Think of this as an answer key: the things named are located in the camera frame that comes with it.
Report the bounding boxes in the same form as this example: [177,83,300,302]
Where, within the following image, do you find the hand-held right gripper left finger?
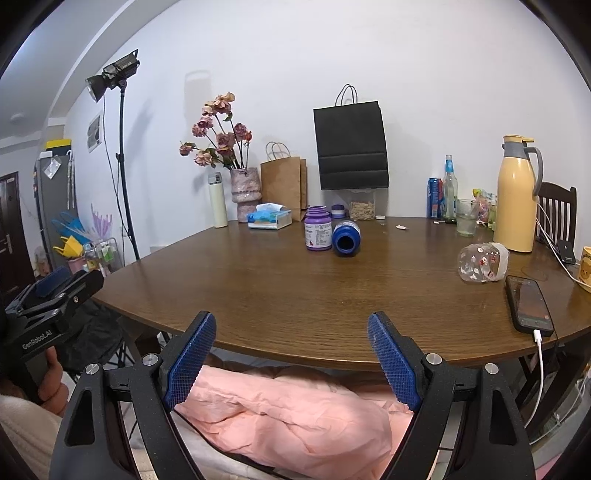
[48,311,218,480]

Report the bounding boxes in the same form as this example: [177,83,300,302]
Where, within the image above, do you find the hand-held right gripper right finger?
[367,311,539,480]

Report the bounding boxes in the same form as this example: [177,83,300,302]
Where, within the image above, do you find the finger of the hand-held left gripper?
[55,270,105,309]
[6,266,75,311]

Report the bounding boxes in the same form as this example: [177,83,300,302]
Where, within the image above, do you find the clear printed cup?
[457,242,509,283]

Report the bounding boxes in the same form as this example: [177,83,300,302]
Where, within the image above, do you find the person's left forearm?
[0,394,64,480]

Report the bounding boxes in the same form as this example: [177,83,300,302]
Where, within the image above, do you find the person's left hand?
[38,346,71,415]

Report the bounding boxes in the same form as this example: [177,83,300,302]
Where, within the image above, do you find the small storage cart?
[67,237,124,278]

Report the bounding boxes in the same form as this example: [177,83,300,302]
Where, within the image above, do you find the blue plastic hangers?
[51,212,89,241]

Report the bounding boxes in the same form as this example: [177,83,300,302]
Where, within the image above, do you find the dark brown door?
[0,172,36,296]

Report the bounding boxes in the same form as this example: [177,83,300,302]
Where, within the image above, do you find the purple plastic hanger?
[90,203,114,241]

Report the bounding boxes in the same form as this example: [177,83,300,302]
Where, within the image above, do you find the grey refrigerator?
[34,150,78,273]

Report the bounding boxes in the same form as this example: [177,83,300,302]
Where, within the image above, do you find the pink cloth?
[175,362,416,474]

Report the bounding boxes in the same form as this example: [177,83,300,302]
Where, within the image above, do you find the blue plastic bottle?
[331,220,361,257]

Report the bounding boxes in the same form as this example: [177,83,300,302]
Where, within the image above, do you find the black smartphone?
[505,275,555,337]

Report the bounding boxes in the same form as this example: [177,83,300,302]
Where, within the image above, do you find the purple capped bottle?
[304,206,333,252]

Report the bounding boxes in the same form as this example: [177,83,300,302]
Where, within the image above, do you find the clear grain container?
[348,188,377,221]

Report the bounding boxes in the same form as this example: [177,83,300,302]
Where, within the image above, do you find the cream thermos bottle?
[208,172,229,229]

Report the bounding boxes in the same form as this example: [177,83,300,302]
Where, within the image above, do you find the clear drinking glass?
[455,198,478,238]

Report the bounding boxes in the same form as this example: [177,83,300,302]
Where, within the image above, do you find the blue tissue box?
[247,203,293,230]

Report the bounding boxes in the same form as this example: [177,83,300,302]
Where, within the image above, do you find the blue drink can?
[427,178,445,219]

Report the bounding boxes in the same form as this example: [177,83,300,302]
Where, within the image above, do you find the clear glass bottle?
[442,154,459,224]

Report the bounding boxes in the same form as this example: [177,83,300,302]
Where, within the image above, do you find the pink ceramic vase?
[229,167,263,223]

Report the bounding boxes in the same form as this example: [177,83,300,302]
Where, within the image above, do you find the colourful snack packets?
[471,188,498,229]

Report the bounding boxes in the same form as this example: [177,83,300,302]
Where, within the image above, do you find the brown paper bag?
[260,141,308,222]

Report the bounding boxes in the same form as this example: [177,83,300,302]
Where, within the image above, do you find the yellow thermos jug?
[493,135,544,253]

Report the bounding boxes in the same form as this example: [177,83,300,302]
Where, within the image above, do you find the dried pink flowers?
[179,91,253,171]

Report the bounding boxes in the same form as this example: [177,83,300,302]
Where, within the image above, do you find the yellow mug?
[578,246,591,294]

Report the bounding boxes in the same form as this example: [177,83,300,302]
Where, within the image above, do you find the black studio light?
[85,48,140,103]

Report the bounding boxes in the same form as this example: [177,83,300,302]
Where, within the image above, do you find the black paper bag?
[313,84,391,191]

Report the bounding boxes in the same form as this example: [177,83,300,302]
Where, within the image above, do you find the dark wooden chair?
[513,181,579,416]

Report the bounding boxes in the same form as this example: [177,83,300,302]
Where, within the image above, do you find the white phone cable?
[524,329,546,432]

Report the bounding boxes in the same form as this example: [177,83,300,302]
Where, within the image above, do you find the white charger cable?
[536,200,589,289]

